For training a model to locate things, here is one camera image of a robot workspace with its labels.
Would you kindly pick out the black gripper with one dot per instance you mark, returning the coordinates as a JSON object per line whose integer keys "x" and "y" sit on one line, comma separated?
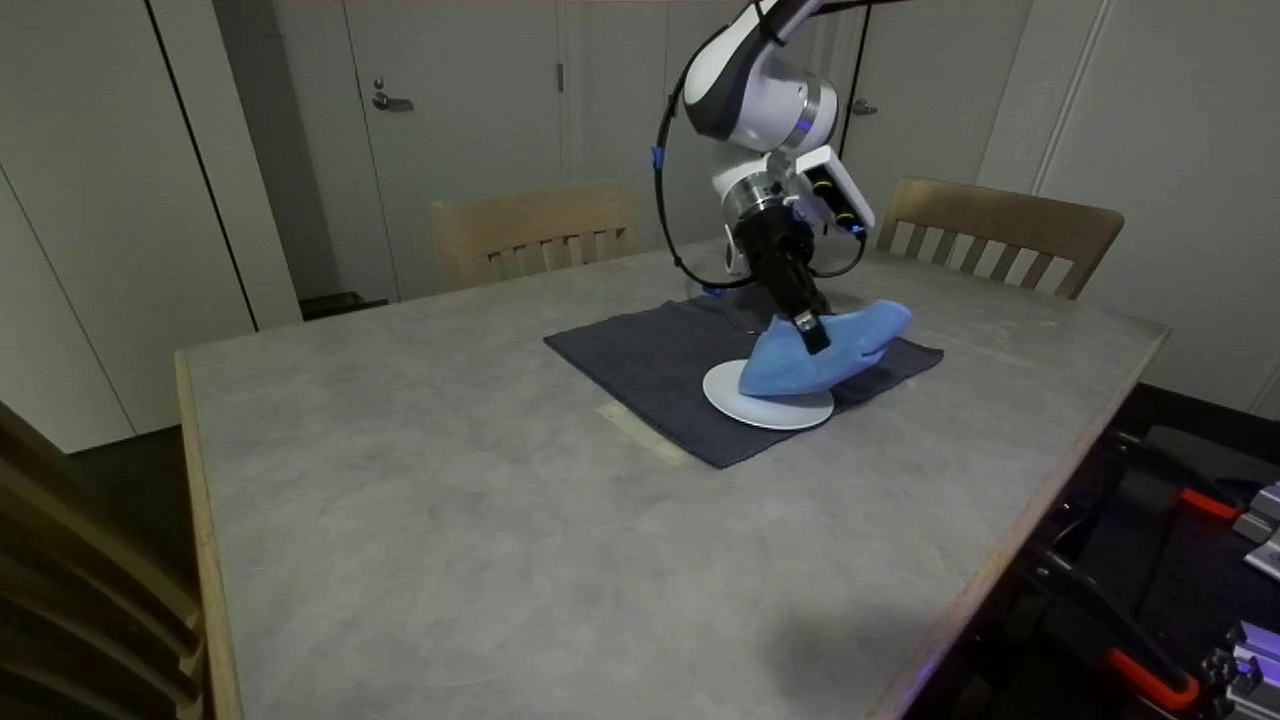
{"x": 765, "y": 242}

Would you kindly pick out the blue cloth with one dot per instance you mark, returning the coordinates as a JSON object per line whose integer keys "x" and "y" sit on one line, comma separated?
{"x": 781, "y": 365}

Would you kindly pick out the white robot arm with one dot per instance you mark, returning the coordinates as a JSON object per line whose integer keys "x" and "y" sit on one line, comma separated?
{"x": 791, "y": 182}

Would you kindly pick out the white round plate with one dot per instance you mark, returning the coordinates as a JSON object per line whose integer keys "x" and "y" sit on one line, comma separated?
{"x": 723, "y": 390}

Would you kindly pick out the dark grey placemat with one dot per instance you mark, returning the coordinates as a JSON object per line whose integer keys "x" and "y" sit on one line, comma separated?
{"x": 657, "y": 358}

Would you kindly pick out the right wooden chair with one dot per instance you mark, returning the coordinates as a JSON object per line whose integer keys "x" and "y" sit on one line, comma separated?
{"x": 1009, "y": 239}

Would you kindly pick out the wooden chair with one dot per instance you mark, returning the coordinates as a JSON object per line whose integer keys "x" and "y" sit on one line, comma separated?
{"x": 503, "y": 239}
{"x": 1009, "y": 239}
{"x": 88, "y": 620}

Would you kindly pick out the left wooden chair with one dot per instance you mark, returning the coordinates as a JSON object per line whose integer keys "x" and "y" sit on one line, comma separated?
{"x": 503, "y": 239}

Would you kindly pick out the near wooden chair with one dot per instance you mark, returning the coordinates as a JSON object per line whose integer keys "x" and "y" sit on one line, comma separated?
{"x": 88, "y": 620}

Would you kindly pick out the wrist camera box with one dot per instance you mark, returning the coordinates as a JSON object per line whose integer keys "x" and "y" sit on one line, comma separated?
{"x": 838, "y": 195}

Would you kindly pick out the left orange-handled clamp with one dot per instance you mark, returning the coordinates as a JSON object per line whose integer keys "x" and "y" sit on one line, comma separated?
{"x": 1118, "y": 641}

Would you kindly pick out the orange-handled clamp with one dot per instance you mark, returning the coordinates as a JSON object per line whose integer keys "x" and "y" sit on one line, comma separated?
{"x": 1194, "y": 489}
{"x": 1118, "y": 641}

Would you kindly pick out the right orange-handled clamp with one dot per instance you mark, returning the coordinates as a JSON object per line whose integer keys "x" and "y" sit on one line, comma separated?
{"x": 1194, "y": 489}

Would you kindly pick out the left door handle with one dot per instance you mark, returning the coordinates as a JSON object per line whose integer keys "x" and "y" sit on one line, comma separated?
{"x": 384, "y": 102}

